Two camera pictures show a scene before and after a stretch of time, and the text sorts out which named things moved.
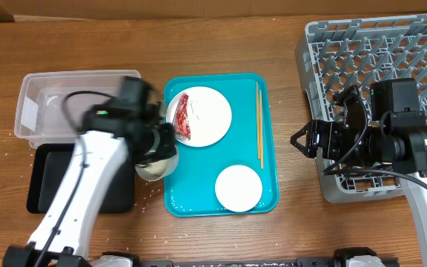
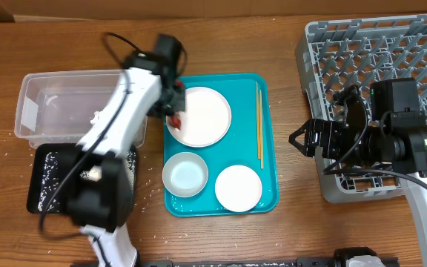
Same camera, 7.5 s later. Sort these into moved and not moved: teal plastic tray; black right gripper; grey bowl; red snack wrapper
Moved: red snack wrapper; grey bowl
Not moved: black right gripper; teal plastic tray
